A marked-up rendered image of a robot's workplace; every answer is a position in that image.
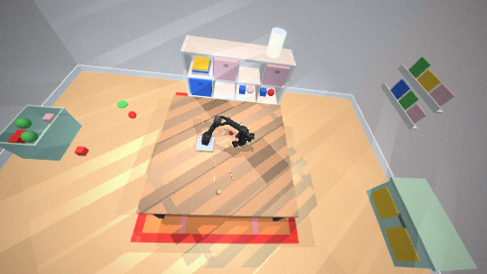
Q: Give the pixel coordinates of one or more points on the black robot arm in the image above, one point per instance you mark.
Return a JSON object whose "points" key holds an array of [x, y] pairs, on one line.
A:
{"points": [[243, 131]]}

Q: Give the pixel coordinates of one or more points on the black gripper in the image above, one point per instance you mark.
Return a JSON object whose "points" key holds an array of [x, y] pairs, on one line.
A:
{"points": [[240, 142]]}

